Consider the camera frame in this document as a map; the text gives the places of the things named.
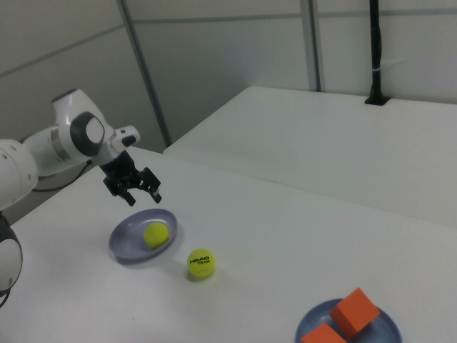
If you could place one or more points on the lilac round plate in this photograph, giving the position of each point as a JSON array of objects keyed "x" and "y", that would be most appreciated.
[{"x": 125, "y": 243}]

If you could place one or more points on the plain yellow tennis ball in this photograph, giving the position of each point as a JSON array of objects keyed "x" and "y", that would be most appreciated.
[{"x": 156, "y": 234}]

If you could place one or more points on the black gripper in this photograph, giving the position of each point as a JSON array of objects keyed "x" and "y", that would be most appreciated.
[{"x": 119, "y": 168}]

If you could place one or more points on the yellow tennis ball black logo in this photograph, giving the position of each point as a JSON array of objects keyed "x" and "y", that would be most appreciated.
[{"x": 201, "y": 264}]

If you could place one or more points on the blue round plate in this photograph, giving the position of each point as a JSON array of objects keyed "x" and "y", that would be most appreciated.
[{"x": 314, "y": 321}]

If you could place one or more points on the grey partition post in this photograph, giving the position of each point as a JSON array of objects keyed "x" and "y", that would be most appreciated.
[
  {"x": 144, "y": 71},
  {"x": 314, "y": 43}
]

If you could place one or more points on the black pole with base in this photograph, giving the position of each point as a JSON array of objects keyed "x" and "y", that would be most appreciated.
[{"x": 375, "y": 53}]

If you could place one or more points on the orange foam cube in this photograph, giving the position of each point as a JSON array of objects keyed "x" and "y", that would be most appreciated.
[
  {"x": 353, "y": 311},
  {"x": 321, "y": 336}
]

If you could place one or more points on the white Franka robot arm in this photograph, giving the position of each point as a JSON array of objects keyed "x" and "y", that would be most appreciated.
[{"x": 71, "y": 118}]

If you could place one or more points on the white zip tie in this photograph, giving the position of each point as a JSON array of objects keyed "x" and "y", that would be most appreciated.
[{"x": 376, "y": 68}]

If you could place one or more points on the white side table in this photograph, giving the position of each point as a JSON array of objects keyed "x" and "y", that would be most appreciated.
[{"x": 321, "y": 143}]

